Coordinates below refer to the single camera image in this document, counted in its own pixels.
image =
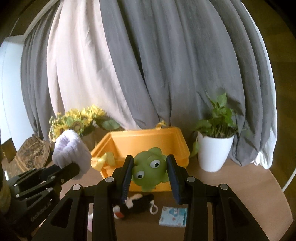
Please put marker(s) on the green frog toy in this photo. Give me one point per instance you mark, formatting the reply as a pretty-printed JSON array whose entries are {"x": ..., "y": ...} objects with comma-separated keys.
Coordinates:
[{"x": 150, "y": 169}]

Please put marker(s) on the blue tissue pack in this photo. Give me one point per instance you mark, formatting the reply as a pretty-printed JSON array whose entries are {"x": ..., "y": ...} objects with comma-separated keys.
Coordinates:
[{"x": 173, "y": 217}]

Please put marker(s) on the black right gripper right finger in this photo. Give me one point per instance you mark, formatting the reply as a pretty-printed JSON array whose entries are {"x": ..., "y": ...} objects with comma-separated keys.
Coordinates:
[{"x": 212, "y": 210}]

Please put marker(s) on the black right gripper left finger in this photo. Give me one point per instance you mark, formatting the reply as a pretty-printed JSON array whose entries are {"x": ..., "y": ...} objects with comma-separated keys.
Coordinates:
[{"x": 68, "y": 220}]

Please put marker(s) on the orange plastic crate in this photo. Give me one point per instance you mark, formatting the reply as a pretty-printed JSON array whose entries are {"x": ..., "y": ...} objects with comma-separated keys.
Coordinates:
[{"x": 124, "y": 143}]

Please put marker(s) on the grey curtain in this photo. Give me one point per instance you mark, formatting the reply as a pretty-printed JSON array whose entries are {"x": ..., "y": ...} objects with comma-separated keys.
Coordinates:
[{"x": 167, "y": 55}]

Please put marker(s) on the yellow ribbon handle left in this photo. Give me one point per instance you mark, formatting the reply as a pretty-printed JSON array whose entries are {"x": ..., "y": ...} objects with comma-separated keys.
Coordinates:
[{"x": 98, "y": 163}]

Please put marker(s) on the white plant pot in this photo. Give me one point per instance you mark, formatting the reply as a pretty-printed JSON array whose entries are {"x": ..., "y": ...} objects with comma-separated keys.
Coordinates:
[{"x": 213, "y": 152}]

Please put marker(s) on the yellow ribbon back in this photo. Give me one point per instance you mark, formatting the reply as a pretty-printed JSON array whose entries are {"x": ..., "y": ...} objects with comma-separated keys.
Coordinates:
[{"x": 161, "y": 124}]

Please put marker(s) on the white hoop stand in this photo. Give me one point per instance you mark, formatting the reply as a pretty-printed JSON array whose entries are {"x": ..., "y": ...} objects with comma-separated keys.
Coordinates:
[{"x": 289, "y": 180}]

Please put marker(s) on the white sheer curtain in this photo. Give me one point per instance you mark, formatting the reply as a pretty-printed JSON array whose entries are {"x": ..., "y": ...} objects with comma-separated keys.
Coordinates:
[{"x": 79, "y": 65}]

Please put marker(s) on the grey ribbed vase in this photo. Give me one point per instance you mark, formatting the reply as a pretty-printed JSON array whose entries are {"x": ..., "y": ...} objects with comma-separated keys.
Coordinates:
[{"x": 89, "y": 141}]

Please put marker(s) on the sunflower bouquet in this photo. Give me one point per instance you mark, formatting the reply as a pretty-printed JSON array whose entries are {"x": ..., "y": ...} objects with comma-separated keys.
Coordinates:
[{"x": 83, "y": 122}]

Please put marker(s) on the black penguin plush keychain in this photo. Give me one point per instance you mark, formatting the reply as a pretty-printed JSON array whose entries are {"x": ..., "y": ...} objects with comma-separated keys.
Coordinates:
[{"x": 138, "y": 203}]

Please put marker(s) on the green leafy plant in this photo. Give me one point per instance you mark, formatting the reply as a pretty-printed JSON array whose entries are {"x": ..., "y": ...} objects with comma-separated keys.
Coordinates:
[{"x": 220, "y": 124}]

